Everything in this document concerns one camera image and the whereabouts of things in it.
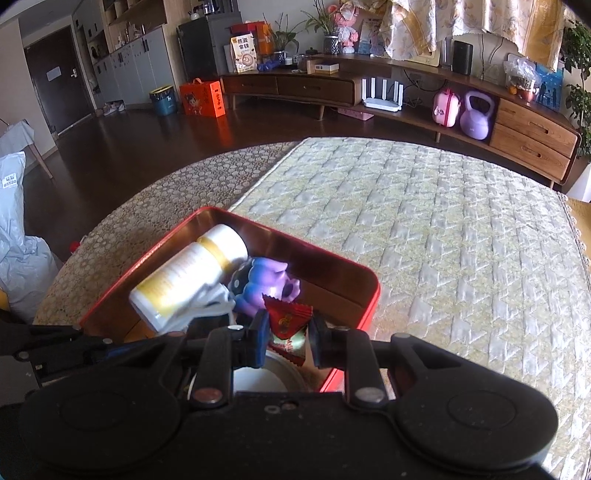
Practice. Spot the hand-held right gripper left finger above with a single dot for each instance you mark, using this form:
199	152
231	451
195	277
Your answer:
261	339

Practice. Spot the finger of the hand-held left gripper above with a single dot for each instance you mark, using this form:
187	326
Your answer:
37	330
69	353

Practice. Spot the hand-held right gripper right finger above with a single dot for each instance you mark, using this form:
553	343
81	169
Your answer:
317	339

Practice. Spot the red candy packet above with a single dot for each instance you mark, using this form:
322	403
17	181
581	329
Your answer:
284	318

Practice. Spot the purple toy figure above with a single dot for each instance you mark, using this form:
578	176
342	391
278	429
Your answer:
263	281

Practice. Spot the red tin box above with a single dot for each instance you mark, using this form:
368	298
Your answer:
323	272

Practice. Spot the white bottle with yellow label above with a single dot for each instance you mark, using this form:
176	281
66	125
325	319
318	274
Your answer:
184	272

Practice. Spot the white plastic bag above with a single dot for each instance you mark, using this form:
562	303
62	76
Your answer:
18	258

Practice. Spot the white quilted table runner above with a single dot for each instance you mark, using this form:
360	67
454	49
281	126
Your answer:
415	207

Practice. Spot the white chair cloth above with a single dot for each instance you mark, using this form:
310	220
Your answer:
16	138

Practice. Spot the flat pink box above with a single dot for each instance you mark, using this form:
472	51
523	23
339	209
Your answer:
358	113

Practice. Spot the pair of shoes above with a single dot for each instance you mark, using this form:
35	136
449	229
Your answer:
113	107

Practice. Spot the dark wooden door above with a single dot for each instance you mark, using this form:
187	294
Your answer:
57	83

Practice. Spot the orange gift box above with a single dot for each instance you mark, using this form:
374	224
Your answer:
202	98

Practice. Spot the wooden TV cabinet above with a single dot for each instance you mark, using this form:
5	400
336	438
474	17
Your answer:
300	87

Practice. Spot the white router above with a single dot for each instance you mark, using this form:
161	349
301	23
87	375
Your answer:
382	94

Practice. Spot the blue bucket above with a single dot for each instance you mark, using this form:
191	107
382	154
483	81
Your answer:
164	100

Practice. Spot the small white box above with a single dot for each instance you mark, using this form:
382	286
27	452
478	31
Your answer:
325	67

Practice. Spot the blue toy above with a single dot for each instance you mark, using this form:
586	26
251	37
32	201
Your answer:
270	67

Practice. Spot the purple kettlebell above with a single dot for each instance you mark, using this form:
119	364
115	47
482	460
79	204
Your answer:
478	117

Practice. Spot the cereal box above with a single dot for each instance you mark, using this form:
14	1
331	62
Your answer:
244	53

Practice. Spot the black mini fridge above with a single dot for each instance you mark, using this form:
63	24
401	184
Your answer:
210	46

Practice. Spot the small leafy potted plant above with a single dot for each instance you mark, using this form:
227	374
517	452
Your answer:
281	39

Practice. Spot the red paper bag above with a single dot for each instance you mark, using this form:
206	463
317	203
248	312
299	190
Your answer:
263	34

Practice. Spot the white planter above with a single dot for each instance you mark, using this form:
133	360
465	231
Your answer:
582	182

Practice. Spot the orchid plant in striped pot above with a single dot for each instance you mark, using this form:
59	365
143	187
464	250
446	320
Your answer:
325	27

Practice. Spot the pink doll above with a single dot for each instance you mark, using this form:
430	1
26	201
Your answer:
345	25

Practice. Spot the black speaker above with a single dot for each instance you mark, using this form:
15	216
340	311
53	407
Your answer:
461	57

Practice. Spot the wooden shelf unit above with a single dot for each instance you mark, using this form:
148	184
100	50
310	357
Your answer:
134	11

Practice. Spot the clear plastic bag with items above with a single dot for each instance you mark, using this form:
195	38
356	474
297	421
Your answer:
521	76

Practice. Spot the white fan-shaped board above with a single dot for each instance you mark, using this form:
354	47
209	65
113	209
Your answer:
491	53

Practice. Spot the black coffee machine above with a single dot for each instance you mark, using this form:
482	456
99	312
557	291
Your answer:
217	7

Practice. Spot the blue card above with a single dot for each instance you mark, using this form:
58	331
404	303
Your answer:
549	85

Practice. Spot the floral cloth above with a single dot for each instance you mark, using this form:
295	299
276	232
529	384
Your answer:
461	23

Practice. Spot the green potted tree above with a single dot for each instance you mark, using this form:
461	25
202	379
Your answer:
579	78

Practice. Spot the grey wall cabinets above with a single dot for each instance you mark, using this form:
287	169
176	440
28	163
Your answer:
129	69

